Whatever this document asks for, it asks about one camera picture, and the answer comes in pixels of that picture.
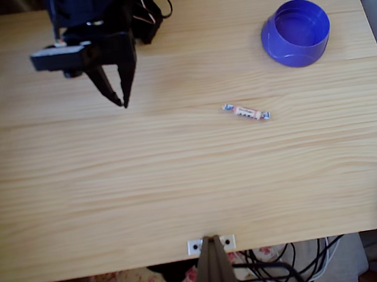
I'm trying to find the black cable bundle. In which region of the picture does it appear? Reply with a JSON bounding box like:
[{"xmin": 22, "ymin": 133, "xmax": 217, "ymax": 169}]
[{"xmin": 228, "ymin": 234, "xmax": 351, "ymax": 282}]

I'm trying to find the red white black servo wire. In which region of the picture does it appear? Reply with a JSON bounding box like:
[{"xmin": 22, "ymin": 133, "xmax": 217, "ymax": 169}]
[{"xmin": 128, "ymin": 0, "xmax": 158, "ymax": 28}]

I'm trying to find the white cable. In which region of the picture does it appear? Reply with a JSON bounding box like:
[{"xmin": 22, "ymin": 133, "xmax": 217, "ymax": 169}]
[{"xmin": 286, "ymin": 234, "xmax": 349, "ymax": 282}]

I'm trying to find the black webcam on gripper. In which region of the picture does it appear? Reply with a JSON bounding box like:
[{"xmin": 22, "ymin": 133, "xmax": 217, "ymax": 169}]
[{"xmin": 28, "ymin": 42, "xmax": 91, "ymax": 85}]

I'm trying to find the candy roll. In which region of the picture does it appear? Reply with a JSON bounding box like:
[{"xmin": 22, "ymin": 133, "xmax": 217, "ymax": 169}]
[{"xmin": 221, "ymin": 98, "xmax": 273, "ymax": 126}]

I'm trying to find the purple plastic bowl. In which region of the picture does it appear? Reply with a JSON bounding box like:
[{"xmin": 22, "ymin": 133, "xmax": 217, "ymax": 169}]
[{"xmin": 256, "ymin": 0, "xmax": 336, "ymax": 72}]

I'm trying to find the white metal bracket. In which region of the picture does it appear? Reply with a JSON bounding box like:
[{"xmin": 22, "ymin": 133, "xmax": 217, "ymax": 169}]
[{"xmin": 186, "ymin": 234, "xmax": 238, "ymax": 256}]

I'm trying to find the metal table clamp bracket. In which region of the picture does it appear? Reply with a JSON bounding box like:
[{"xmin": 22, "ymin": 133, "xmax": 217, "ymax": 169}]
[{"xmin": 182, "ymin": 232, "xmax": 243, "ymax": 282}]

